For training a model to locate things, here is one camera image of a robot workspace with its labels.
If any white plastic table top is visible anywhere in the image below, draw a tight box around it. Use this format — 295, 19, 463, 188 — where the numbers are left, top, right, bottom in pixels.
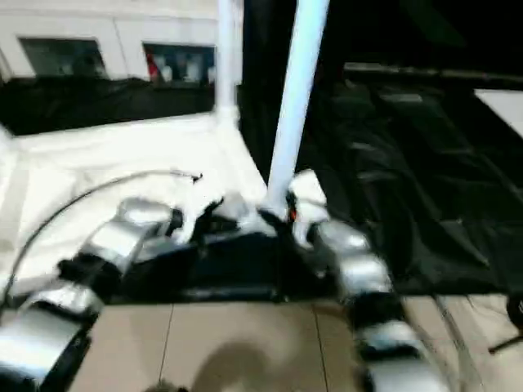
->
0, 112, 270, 287

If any white plastic table leg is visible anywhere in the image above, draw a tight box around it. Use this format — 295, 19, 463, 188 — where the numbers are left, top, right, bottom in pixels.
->
213, 0, 243, 123
261, 0, 332, 217

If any black work mat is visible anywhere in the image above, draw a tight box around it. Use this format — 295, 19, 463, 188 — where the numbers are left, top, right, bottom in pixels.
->
0, 77, 523, 303

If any dark shoe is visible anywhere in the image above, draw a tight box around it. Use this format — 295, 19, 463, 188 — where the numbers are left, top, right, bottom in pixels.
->
149, 379, 185, 392

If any white glass door cabinet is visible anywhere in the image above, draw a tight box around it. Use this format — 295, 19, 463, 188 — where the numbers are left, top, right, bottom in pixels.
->
0, 0, 246, 81

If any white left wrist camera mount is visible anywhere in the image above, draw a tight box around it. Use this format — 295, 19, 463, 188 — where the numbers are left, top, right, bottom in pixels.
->
173, 191, 226, 246

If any black left wrist camera cable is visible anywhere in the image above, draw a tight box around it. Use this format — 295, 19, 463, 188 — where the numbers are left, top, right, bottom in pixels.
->
0, 170, 204, 303

